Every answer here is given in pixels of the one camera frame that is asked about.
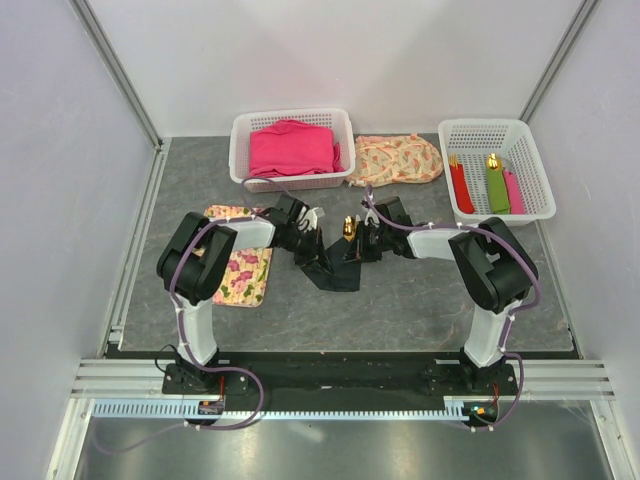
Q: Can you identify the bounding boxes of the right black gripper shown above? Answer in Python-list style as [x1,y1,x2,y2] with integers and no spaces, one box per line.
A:
[343,220,392,264]

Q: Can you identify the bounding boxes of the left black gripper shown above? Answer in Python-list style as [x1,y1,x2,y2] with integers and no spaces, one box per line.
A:
[282,226,332,276]

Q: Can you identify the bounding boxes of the gold spoon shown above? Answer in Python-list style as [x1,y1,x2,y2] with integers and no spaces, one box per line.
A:
[342,216,358,242]

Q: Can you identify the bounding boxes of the black paper napkin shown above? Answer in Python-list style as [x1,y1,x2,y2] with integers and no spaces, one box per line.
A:
[301,238,361,293]

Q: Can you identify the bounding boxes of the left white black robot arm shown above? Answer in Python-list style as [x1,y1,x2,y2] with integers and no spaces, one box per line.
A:
[156,194,325,393]

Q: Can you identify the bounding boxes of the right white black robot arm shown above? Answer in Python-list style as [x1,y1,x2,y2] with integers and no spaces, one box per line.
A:
[352,192,540,394]

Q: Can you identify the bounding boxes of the red napkin roll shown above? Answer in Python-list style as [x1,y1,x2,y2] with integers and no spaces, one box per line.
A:
[448,154,476,214]

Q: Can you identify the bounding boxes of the green napkin roll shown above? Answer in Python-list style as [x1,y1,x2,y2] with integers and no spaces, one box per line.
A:
[486,153,510,215]

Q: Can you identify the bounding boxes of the pink napkin roll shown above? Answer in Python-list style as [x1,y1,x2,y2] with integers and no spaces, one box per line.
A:
[503,168,526,215]

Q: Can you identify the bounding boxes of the floral placemat tray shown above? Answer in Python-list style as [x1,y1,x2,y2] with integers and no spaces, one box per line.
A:
[203,204,275,307]

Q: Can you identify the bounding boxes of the pink folded cloth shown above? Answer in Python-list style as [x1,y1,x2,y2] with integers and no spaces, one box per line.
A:
[249,119,343,178]

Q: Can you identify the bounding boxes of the white basket with pink cloth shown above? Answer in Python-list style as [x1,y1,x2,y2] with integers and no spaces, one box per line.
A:
[228,107,355,192]

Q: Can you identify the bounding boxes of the white basket with rolls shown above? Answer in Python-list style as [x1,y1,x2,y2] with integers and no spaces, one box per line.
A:
[438,118,556,226]

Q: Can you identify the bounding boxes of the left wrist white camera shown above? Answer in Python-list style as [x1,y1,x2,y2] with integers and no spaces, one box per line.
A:
[299,207,324,232]

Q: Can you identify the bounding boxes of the wrist white camera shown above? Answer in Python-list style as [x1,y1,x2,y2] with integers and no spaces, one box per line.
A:
[299,207,324,232]
[361,197,380,228]

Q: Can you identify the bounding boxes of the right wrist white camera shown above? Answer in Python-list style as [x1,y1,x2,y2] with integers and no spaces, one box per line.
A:
[361,197,380,228]

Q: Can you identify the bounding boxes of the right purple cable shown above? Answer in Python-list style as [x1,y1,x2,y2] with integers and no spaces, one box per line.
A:
[363,184,544,432]

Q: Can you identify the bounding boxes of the purple cable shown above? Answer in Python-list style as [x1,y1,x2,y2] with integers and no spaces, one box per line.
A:
[363,184,544,432]
[90,175,311,455]

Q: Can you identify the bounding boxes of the floral drawstring pouch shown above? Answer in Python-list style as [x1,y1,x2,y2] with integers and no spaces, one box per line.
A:
[346,134,444,188]

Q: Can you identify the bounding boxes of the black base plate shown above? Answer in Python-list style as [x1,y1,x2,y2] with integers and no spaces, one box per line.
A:
[162,352,518,397]

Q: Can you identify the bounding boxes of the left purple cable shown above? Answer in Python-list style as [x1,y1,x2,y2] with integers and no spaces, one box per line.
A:
[90,175,311,455]

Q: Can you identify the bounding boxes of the blue slotted cable duct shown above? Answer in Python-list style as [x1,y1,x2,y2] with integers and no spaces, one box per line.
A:
[92,398,496,421]

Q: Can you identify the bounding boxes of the front aluminium rail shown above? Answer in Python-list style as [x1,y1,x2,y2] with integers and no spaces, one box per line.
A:
[71,359,615,401]

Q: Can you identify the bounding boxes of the right aluminium frame post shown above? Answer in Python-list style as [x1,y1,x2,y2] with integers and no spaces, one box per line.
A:
[519,0,601,123]

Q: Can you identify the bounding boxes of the aluminium frame post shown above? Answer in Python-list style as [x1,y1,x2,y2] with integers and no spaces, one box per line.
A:
[69,0,164,150]
[519,0,601,123]

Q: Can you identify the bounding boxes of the left aluminium frame post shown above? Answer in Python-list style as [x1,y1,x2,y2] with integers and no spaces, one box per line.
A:
[69,0,164,150]

